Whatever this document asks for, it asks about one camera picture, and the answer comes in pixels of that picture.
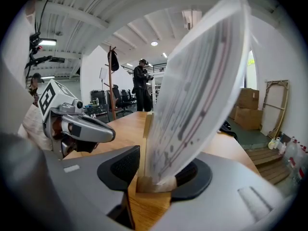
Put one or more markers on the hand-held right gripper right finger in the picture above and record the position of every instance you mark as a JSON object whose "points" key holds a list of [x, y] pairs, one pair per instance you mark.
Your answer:
{"points": [[216, 201]]}

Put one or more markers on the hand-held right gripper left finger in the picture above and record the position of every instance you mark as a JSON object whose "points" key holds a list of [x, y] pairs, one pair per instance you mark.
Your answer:
{"points": [[96, 177]]}

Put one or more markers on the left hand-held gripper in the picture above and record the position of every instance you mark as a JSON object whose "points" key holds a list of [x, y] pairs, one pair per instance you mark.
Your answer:
{"points": [[51, 97]]}

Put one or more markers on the white table card wooden holder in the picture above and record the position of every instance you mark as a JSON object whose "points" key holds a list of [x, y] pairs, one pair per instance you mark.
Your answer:
{"points": [[197, 93]]}

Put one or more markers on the person's left forearm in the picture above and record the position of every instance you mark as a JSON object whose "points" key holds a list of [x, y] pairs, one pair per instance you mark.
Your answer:
{"points": [[33, 129]]}

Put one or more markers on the person's left hand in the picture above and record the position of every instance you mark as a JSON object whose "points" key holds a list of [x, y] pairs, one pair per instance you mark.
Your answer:
{"points": [[56, 126]]}

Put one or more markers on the wooden table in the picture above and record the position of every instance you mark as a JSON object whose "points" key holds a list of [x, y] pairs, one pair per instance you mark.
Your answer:
{"points": [[130, 129]]}

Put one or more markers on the black office chair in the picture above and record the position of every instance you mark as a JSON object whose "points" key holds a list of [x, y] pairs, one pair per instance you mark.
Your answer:
{"points": [[119, 97]]}

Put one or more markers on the wooden coat rack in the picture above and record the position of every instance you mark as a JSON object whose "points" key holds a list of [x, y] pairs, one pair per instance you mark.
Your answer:
{"points": [[111, 93]]}

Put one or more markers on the white photo light panel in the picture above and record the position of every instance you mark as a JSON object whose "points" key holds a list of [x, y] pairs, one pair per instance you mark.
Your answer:
{"points": [[103, 73]]}

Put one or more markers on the wooden platform steps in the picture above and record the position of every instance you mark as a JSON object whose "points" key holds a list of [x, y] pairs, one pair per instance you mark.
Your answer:
{"points": [[267, 165]]}

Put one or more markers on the black hanging bag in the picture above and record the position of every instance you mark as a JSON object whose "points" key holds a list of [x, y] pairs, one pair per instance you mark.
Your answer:
{"points": [[114, 61]]}

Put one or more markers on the pale yellow jug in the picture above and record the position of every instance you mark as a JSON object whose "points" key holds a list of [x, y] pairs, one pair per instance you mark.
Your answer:
{"points": [[272, 144]]}

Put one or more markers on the small white jug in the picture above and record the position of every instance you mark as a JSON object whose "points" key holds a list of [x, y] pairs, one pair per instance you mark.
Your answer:
{"points": [[282, 148]]}

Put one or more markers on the white plastic bottle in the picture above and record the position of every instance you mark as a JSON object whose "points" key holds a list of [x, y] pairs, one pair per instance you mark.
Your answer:
{"points": [[277, 142]]}

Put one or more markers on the brown cardboard box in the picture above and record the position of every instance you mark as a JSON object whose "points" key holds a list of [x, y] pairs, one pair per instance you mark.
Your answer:
{"points": [[232, 113], [247, 97], [249, 118]]}

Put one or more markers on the group of clear water jugs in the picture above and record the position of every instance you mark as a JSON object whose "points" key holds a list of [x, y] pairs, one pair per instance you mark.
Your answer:
{"points": [[294, 157]]}

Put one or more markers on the black metal railing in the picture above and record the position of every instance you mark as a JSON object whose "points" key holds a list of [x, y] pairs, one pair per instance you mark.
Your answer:
{"points": [[158, 67]]}

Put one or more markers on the person's torso white sweater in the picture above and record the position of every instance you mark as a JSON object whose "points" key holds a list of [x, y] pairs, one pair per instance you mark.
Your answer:
{"points": [[12, 80]]}

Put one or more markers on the rectangular ceiling lamp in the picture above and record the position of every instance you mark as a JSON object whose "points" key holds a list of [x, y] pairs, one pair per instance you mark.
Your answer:
{"points": [[47, 42]]}

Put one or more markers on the ceiling strip light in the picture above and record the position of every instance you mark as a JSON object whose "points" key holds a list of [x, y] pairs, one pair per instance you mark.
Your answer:
{"points": [[165, 55]]}

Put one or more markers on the round ceiling light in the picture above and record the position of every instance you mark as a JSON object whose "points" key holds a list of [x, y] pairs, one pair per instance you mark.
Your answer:
{"points": [[154, 43]]}

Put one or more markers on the wooden stretcher frame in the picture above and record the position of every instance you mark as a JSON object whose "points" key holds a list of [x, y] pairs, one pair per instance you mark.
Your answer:
{"points": [[275, 107]]}

